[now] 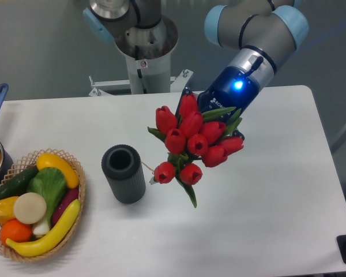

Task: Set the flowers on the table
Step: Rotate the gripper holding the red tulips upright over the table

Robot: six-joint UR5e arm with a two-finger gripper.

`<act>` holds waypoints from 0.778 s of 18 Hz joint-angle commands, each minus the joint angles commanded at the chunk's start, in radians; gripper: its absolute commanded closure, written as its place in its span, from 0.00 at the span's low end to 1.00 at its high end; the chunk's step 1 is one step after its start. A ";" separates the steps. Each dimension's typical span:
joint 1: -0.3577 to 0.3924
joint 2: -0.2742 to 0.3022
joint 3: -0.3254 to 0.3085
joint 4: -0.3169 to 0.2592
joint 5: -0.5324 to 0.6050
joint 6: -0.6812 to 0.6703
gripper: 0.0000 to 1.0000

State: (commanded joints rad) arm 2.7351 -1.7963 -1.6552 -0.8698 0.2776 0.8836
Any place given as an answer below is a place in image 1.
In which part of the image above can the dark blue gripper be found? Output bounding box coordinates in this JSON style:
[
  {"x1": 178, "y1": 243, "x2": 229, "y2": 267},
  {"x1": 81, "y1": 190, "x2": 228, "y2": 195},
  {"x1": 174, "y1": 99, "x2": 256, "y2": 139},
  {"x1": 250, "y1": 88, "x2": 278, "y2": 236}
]
[{"x1": 175, "y1": 66, "x2": 260, "y2": 140}]

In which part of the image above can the red tulip bouquet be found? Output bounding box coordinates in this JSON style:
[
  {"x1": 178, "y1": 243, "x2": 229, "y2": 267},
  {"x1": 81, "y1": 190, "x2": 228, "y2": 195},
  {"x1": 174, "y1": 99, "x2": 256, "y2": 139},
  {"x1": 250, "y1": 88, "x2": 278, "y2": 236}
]
[{"x1": 148, "y1": 104, "x2": 244, "y2": 206}]

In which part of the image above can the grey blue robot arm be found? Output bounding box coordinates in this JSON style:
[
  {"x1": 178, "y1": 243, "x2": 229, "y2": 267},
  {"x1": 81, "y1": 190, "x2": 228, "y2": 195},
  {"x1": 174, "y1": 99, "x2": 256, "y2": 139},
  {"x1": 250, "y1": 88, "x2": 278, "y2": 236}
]
[{"x1": 83, "y1": 1, "x2": 309, "y2": 113}]

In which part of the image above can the dark grey ribbed vase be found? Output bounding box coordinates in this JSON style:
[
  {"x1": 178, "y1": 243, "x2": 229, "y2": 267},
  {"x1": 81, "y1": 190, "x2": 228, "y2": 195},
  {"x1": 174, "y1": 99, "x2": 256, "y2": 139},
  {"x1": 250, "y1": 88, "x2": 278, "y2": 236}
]
[{"x1": 101, "y1": 144, "x2": 146, "y2": 204}]

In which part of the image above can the purple eggplant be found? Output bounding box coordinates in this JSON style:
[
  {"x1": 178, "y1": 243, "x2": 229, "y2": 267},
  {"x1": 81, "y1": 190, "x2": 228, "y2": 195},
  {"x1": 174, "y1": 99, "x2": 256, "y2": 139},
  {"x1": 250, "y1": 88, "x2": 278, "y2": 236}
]
[{"x1": 51, "y1": 188, "x2": 79, "y2": 226}]

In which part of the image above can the green leafy bok choy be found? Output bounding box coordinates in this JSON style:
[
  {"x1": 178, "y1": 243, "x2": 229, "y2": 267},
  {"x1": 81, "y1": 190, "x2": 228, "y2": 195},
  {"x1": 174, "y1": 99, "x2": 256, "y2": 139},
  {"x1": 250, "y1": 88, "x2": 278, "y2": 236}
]
[{"x1": 27, "y1": 167, "x2": 66, "y2": 238}]

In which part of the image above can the woven wicker basket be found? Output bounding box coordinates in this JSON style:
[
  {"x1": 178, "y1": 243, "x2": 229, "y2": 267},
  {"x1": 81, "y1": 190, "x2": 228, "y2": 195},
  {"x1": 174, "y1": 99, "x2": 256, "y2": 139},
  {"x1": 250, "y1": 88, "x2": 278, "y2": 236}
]
[{"x1": 0, "y1": 149, "x2": 85, "y2": 262}]

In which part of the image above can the long yellow banana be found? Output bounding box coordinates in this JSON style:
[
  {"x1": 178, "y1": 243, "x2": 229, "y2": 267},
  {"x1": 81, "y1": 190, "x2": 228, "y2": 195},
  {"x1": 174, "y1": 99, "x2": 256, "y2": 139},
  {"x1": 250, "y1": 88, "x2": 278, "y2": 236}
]
[{"x1": 6, "y1": 199, "x2": 81, "y2": 257}]

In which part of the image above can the beige round disc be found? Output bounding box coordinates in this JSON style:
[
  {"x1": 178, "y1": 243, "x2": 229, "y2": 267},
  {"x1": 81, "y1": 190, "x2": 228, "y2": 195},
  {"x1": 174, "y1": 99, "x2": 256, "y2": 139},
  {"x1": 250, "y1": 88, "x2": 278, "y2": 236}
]
[{"x1": 13, "y1": 192, "x2": 47, "y2": 224}]

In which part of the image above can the green cucumber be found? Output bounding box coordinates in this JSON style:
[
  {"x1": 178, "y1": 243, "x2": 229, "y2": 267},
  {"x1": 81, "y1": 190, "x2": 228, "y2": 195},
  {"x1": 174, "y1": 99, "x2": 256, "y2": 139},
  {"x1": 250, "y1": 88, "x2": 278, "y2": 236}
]
[{"x1": 0, "y1": 166, "x2": 39, "y2": 200}]

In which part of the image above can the yellow bell pepper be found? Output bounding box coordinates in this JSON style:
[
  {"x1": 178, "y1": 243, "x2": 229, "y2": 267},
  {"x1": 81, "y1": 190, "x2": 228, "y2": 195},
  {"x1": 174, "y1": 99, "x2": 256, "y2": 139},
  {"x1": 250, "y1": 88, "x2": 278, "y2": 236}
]
[{"x1": 0, "y1": 196, "x2": 19, "y2": 224}]

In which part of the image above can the orange fruit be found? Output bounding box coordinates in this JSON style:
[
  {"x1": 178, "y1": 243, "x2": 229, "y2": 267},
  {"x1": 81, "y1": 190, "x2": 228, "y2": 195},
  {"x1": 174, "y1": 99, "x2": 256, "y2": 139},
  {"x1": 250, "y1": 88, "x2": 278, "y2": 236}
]
[{"x1": 0, "y1": 219, "x2": 32, "y2": 246}]

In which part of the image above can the white metal base bracket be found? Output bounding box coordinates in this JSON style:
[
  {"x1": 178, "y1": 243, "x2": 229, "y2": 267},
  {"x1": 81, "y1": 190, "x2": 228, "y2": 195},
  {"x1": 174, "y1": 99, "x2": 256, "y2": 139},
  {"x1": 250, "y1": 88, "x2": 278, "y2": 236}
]
[{"x1": 88, "y1": 69, "x2": 194, "y2": 97}]

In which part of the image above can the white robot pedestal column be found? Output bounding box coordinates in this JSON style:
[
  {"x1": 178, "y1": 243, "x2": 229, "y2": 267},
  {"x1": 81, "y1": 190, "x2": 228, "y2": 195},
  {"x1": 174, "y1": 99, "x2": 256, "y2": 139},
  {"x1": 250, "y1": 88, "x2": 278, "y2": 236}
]
[{"x1": 115, "y1": 15, "x2": 178, "y2": 95}]

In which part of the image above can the small tag with string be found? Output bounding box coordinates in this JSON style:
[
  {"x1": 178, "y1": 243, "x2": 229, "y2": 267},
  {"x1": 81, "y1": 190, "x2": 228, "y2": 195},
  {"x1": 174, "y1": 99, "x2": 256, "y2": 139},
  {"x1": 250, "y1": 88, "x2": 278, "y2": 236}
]
[{"x1": 141, "y1": 161, "x2": 157, "y2": 185}]

